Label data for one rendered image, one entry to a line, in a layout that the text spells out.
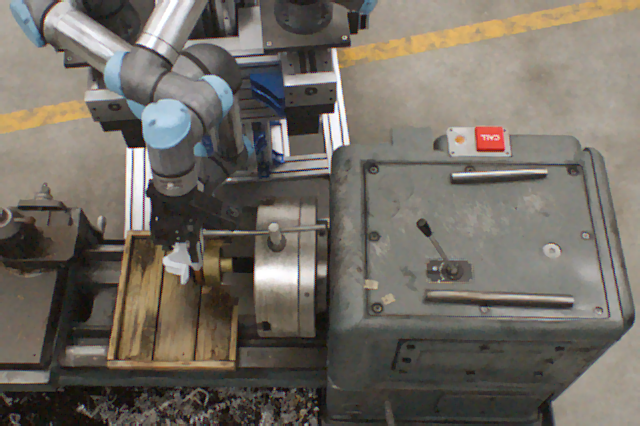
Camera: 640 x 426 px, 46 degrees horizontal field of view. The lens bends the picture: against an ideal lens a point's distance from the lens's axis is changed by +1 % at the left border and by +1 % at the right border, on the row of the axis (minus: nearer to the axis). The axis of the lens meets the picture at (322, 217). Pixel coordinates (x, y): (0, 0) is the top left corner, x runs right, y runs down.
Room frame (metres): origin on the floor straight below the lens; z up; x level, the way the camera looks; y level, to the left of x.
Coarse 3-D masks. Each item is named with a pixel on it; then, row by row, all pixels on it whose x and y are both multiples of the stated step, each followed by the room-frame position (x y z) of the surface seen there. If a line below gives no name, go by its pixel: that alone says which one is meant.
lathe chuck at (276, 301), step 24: (264, 216) 0.75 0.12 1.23; (288, 216) 0.75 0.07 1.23; (264, 240) 0.69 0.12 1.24; (288, 240) 0.69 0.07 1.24; (264, 264) 0.64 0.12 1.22; (288, 264) 0.64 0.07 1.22; (264, 288) 0.60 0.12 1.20; (288, 288) 0.60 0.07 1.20; (264, 312) 0.56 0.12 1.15; (288, 312) 0.56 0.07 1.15; (264, 336) 0.55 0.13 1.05; (288, 336) 0.55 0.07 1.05
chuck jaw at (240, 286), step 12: (228, 276) 0.67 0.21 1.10; (240, 276) 0.67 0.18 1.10; (252, 276) 0.67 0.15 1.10; (228, 288) 0.64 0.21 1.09; (240, 288) 0.63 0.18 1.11; (252, 288) 0.63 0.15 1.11; (240, 300) 0.61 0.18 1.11; (252, 300) 0.61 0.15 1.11; (240, 312) 0.58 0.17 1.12; (252, 312) 0.58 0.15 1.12; (264, 324) 0.55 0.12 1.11
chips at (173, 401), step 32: (0, 416) 0.50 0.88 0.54; (32, 416) 0.50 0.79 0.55; (64, 416) 0.50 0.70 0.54; (96, 416) 0.50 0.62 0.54; (128, 416) 0.49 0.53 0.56; (160, 416) 0.49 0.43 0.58; (192, 416) 0.49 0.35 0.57; (224, 416) 0.49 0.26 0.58; (256, 416) 0.48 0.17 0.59; (288, 416) 0.49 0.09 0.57; (320, 416) 0.49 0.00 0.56
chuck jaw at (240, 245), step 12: (264, 204) 0.79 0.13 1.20; (252, 216) 0.77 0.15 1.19; (240, 228) 0.75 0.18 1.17; (252, 228) 0.75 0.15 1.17; (228, 240) 0.74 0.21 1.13; (240, 240) 0.73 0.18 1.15; (252, 240) 0.73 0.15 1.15; (228, 252) 0.71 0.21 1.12; (240, 252) 0.71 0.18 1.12; (252, 252) 0.71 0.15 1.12
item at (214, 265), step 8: (208, 248) 0.73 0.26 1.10; (216, 248) 0.73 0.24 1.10; (208, 256) 0.71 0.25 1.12; (216, 256) 0.70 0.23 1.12; (224, 256) 0.71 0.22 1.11; (232, 256) 0.71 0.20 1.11; (208, 264) 0.69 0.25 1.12; (216, 264) 0.69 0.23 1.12; (224, 264) 0.69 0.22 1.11; (232, 264) 0.69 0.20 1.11; (192, 272) 0.68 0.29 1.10; (200, 272) 0.68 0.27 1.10; (208, 272) 0.67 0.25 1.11; (216, 272) 0.67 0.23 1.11; (224, 272) 0.68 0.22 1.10; (232, 272) 0.68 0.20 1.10; (200, 280) 0.66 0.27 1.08; (208, 280) 0.66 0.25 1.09; (216, 280) 0.66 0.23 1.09
